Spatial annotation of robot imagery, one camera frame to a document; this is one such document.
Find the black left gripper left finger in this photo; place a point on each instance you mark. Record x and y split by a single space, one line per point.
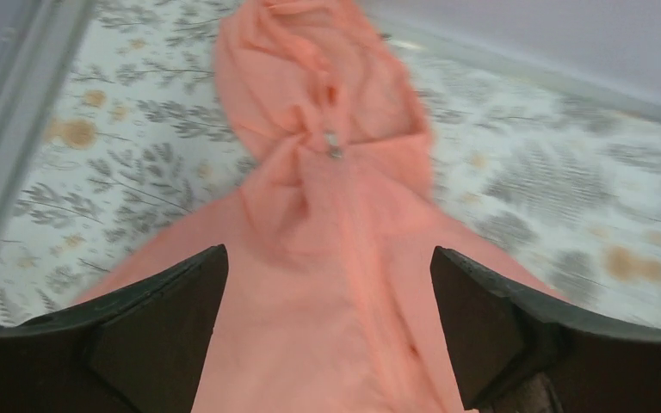
140 348

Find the salmon pink hooded jacket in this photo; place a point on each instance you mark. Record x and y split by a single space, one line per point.
329 305

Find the floral patterned table mat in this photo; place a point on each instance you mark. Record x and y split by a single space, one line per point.
137 140

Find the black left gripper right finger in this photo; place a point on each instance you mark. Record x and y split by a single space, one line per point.
516 349

